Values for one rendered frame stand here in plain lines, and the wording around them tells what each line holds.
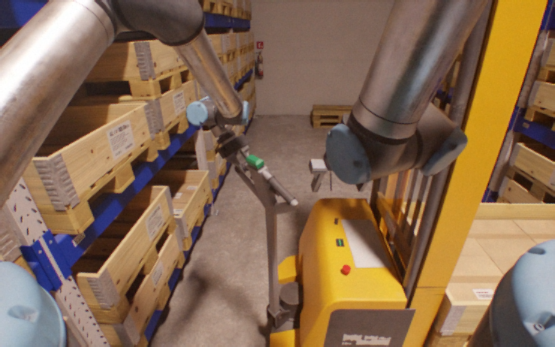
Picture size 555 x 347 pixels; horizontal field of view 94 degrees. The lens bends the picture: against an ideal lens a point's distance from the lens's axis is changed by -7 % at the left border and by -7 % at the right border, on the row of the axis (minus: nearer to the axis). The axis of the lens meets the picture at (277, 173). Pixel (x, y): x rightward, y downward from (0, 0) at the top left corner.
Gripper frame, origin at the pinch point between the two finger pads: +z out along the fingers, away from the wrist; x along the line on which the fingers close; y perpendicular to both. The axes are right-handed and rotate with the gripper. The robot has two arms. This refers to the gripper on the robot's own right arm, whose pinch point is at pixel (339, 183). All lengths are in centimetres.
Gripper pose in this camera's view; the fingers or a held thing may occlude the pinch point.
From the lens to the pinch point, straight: 77.5
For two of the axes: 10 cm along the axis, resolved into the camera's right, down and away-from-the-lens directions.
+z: -1.6, 6.3, 7.6
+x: 9.8, 0.0, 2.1
